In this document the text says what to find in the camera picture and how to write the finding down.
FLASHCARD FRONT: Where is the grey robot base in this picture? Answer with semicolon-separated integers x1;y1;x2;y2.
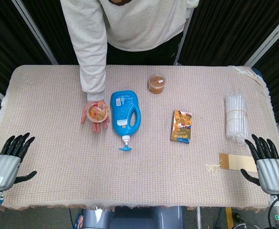
82;205;185;229

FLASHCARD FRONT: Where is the person's forearm in grey sleeve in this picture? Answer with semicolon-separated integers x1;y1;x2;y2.
78;35;108;103

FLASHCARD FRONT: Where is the orange and blue carton box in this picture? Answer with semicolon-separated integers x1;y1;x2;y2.
170;109;193;144

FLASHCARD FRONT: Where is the grey metal frame post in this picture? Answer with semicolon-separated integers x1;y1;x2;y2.
174;7;195;65
11;0;59;65
244;9;279;67

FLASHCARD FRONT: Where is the tan paper tag with tassel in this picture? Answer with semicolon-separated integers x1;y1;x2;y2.
206;153;258;175

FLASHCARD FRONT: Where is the person's torso in grey sweatshirt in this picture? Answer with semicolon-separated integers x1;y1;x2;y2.
60;0;200;66

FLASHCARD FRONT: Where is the blue pump bottle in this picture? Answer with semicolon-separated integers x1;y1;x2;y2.
110;90;142;152

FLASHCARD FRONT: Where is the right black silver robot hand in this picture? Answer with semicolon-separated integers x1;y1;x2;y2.
240;134;279;194

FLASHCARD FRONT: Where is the small orange snack cup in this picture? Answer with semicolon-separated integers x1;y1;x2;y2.
86;101;110;124

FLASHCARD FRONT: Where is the person's open bare hand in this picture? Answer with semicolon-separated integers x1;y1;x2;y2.
81;100;111;134

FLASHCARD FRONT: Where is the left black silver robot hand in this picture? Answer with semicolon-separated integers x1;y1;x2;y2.
0;132;38;192

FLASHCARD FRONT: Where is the clear jar of rubber bands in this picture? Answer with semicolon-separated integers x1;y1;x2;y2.
148;73;167;95

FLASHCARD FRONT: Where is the beige woven tablecloth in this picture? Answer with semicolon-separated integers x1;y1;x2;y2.
0;64;279;212

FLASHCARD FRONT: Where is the bundle of clear straws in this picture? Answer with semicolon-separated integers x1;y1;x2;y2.
225;93;249;145

